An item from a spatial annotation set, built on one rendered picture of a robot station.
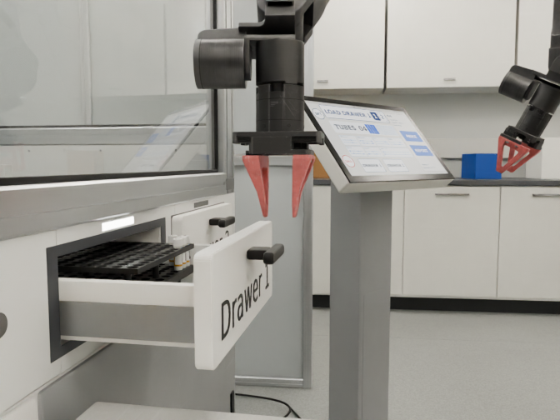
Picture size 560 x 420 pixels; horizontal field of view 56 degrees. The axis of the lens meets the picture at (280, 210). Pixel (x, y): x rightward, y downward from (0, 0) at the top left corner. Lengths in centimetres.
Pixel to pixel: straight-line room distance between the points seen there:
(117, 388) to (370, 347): 109
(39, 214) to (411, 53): 366
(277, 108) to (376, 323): 117
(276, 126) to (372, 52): 343
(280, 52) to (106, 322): 34
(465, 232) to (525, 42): 142
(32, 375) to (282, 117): 36
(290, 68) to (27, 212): 31
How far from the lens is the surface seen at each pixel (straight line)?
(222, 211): 103
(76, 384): 62
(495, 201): 374
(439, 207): 366
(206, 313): 49
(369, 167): 145
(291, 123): 61
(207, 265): 48
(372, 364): 172
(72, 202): 59
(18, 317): 53
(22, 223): 52
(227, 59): 62
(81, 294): 56
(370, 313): 165
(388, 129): 169
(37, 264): 54
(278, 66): 61
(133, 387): 75
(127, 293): 54
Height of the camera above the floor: 101
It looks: 5 degrees down
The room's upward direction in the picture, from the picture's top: straight up
